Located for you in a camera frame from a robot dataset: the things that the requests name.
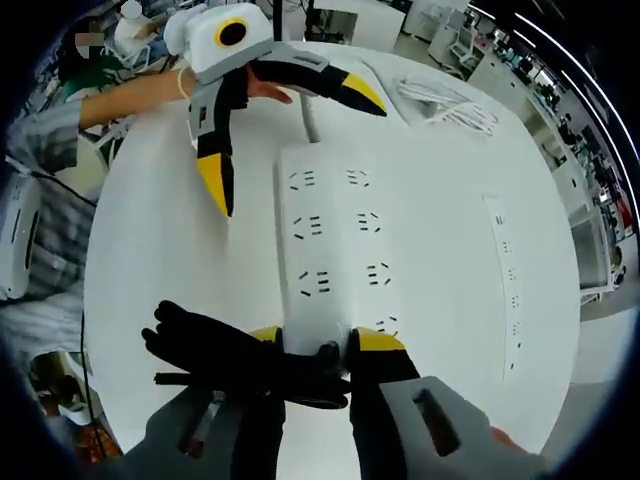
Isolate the white chest device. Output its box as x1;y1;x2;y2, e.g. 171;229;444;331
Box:
0;174;42;301

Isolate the white office chair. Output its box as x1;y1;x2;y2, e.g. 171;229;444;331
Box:
428;8;482;72

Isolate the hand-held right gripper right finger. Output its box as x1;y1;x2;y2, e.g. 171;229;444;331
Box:
348;327;501;480

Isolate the white low cabinet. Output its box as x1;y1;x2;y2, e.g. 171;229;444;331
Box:
312;0;407;51

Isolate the coiled white cable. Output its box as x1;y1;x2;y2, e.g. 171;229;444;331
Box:
396;73;501;137

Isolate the white wrist band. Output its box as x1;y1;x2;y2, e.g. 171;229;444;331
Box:
176;67;195;100

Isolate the person's right hand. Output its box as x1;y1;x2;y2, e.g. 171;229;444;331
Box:
491;425;530;457

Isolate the person in striped shirt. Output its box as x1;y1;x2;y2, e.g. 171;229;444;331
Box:
4;97;101;451

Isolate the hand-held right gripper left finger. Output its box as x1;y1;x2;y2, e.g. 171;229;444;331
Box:
122;324;287;480

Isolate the person's left hand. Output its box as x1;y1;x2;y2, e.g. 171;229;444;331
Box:
247;78;294;106

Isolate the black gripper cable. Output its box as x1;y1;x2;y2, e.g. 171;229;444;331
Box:
78;309;109;459

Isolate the white desk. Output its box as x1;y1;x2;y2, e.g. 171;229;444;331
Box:
82;39;584;459

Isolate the white mesh chair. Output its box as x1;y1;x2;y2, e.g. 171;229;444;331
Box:
569;212;624;304

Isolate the narrow white power strip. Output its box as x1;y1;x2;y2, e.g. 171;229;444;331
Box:
481;193;527;372

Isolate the white power strip cable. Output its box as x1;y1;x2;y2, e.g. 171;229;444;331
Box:
298;92;322;145

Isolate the black device cable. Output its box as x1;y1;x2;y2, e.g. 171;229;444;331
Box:
27;167;99;209

